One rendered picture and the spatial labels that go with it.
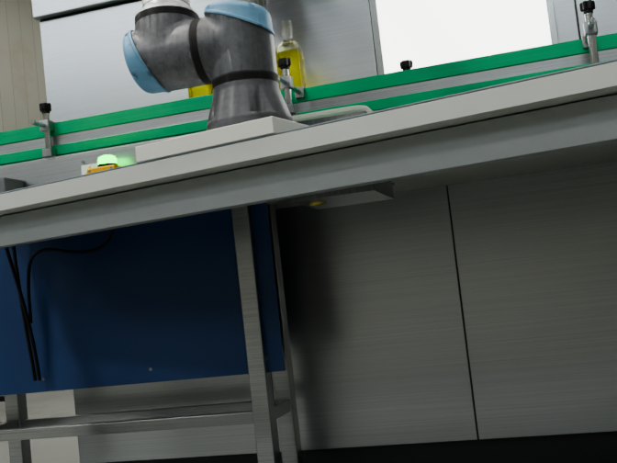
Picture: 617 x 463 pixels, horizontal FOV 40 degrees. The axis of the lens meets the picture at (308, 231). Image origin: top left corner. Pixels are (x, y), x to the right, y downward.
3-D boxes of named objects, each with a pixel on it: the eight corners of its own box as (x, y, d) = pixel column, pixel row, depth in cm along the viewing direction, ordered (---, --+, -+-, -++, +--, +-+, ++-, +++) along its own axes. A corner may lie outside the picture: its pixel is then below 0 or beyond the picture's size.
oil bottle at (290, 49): (312, 129, 203) (302, 41, 205) (306, 125, 198) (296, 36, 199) (289, 132, 205) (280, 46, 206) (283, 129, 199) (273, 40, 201)
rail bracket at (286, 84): (309, 121, 196) (303, 68, 197) (288, 108, 180) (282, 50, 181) (297, 123, 197) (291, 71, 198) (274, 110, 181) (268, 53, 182)
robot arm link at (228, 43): (267, 65, 141) (259, -14, 142) (192, 79, 145) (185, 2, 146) (287, 81, 153) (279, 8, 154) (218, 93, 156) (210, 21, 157)
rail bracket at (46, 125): (60, 158, 202) (55, 103, 203) (42, 154, 195) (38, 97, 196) (45, 161, 203) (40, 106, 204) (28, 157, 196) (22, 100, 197)
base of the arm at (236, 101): (271, 120, 138) (264, 62, 139) (191, 137, 144) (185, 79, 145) (307, 133, 152) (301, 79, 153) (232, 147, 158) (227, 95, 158)
